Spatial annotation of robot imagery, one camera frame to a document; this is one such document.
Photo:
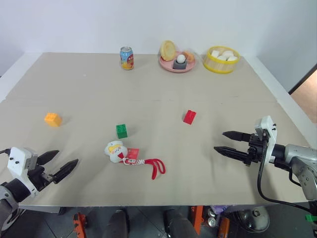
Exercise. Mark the yellow round steamer basket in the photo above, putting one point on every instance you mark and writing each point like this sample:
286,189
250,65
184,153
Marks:
219,66

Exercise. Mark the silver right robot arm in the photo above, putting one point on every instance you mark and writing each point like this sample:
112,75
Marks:
297,154

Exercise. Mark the orange bottle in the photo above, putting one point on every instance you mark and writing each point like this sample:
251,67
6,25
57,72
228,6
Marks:
224,226

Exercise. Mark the red toy brick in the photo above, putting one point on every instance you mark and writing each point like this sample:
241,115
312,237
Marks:
189,117

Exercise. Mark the orange fruit piece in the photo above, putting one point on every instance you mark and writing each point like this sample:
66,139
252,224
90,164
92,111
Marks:
189,56

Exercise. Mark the pink plate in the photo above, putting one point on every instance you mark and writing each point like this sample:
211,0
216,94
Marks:
166,65

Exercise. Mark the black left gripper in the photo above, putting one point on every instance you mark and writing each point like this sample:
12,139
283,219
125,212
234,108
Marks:
40,177

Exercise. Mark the dark door frame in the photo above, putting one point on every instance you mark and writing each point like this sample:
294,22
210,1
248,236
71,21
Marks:
303,79

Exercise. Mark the white egg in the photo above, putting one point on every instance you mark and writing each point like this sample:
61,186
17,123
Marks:
181,59

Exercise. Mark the dark rounded shape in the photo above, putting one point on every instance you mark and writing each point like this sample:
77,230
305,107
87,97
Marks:
179,224
116,224

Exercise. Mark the fruit drink can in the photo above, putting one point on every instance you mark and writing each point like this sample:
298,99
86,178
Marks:
127,59

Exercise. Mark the orange metal stand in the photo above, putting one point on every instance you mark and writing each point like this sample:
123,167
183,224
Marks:
197,219
79,224

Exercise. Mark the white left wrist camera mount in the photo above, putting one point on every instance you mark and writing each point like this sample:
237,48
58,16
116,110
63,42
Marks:
18,156

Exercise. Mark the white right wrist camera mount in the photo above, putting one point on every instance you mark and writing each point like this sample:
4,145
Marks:
268,129

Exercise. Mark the green toy brick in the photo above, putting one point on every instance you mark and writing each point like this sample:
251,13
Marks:
121,131

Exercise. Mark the beige table cover sheet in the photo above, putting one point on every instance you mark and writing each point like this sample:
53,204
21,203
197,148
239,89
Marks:
99,81
193,178

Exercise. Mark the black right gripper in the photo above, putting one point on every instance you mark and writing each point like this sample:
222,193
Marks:
256,151

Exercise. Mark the grey egg holder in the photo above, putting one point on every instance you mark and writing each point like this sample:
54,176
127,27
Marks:
179,66

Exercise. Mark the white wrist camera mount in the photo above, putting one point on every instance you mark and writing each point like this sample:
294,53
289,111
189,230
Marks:
18,156
268,129

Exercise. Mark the white steamed bun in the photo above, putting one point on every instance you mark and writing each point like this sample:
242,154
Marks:
228,53
221,58
215,54
232,59

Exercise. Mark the round yellow bread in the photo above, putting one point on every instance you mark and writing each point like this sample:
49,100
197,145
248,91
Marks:
168,50

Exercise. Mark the orange toy brick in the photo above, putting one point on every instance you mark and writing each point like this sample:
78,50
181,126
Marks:
53,120

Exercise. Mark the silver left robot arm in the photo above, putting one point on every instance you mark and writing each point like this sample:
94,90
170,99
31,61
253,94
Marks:
14,190

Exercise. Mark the green clip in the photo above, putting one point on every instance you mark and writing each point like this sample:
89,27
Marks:
310,218

